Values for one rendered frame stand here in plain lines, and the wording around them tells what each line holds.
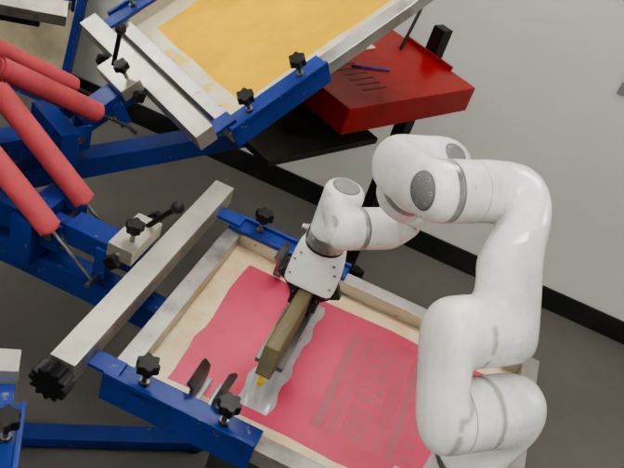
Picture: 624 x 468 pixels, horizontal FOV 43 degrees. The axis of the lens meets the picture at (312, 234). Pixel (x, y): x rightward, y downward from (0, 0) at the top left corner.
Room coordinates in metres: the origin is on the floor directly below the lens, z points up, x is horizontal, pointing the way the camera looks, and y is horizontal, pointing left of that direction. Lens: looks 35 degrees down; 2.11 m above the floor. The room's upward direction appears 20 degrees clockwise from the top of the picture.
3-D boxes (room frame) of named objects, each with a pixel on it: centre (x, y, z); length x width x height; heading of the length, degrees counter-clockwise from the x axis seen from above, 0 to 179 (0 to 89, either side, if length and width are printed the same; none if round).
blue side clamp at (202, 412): (0.94, 0.11, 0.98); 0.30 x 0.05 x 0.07; 82
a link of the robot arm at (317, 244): (1.20, -0.02, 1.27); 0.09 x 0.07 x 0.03; 83
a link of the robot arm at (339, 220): (1.16, -0.04, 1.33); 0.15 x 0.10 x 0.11; 33
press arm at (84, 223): (1.26, 0.39, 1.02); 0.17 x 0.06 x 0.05; 82
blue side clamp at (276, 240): (1.49, 0.04, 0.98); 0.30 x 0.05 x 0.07; 82
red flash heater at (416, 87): (2.45, 0.02, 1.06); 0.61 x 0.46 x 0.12; 142
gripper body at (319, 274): (1.20, -0.03, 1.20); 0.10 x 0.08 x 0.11; 83
